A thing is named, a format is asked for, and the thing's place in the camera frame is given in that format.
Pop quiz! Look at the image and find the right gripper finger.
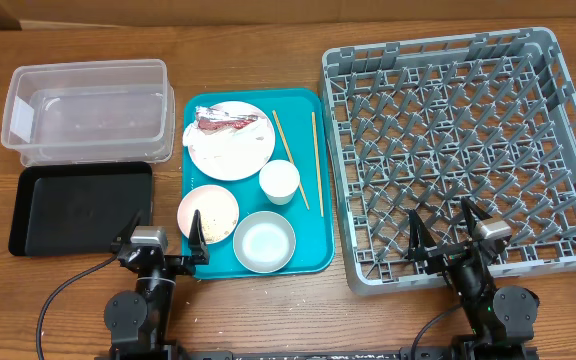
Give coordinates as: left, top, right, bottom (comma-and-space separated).
461, 197, 492, 240
406, 210, 437, 261

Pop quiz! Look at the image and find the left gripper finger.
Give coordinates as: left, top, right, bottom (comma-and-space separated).
188, 210, 210, 265
110, 210, 142, 250

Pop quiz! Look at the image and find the small pink bowl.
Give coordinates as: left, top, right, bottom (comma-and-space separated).
177, 185, 239, 244

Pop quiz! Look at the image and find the grey-blue bowl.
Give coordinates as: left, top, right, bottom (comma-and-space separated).
233, 211, 296, 274

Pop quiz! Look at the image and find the pale green plastic cup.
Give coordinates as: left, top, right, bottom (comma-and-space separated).
259, 160, 300, 205

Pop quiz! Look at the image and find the red foil snack wrapper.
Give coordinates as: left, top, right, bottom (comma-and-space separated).
195, 106, 259, 131

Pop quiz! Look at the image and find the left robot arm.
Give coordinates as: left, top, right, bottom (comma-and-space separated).
104, 210, 210, 360

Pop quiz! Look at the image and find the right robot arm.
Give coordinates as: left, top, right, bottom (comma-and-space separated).
406, 198, 540, 359

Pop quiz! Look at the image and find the grey dishwasher rack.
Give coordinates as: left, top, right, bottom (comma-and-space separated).
319, 27, 576, 295

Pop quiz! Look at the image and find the black rectangular tray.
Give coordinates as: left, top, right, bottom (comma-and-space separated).
8, 162, 154, 257

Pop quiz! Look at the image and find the large white plate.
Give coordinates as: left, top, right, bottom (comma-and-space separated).
186, 100, 277, 182

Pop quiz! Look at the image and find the teal serving tray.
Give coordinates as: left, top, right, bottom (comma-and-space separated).
182, 88, 335, 280

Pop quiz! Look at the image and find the clear plastic storage bin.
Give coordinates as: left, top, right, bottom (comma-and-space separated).
0, 59, 176, 167

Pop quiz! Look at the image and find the left wooden chopstick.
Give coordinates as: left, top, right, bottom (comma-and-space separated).
272, 110, 310, 210

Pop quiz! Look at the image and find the wooden chopstick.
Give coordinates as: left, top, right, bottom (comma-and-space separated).
311, 111, 324, 218
272, 110, 310, 210

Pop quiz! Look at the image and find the right wooden chopstick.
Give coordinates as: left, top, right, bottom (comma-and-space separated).
311, 111, 324, 218

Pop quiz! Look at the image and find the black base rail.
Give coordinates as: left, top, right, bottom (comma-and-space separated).
95, 345, 539, 360

